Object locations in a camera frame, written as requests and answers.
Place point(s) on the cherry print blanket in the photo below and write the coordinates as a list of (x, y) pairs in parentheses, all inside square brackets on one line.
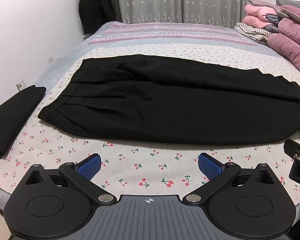
[(150, 164)]

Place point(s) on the striped folded garment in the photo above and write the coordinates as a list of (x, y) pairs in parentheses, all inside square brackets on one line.
[(256, 34)]

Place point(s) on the pink folded clothes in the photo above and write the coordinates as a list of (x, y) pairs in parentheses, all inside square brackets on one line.
[(263, 15)]

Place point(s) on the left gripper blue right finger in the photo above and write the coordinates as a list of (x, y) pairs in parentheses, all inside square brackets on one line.
[(220, 177)]

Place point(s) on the folded black garment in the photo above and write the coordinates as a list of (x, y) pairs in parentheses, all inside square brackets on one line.
[(15, 112)]

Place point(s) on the grey bed sheet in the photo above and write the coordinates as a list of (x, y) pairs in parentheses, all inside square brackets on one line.
[(65, 62)]

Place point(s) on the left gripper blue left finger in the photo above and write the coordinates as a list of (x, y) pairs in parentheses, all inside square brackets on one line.
[(79, 177)]

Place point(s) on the pink striped blanket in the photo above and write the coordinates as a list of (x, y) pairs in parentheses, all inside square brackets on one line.
[(121, 32)]

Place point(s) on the white wall socket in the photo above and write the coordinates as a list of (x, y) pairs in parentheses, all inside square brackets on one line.
[(21, 85)]

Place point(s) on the black pants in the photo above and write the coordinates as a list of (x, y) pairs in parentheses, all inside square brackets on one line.
[(165, 99)]

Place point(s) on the dark hanging clothes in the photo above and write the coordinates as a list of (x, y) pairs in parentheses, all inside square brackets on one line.
[(95, 13)]

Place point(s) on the grey star curtain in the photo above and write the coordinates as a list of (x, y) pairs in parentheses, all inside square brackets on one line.
[(224, 13)]

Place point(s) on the mauve folded duvet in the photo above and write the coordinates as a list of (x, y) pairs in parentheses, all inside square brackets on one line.
[(287, 41)]

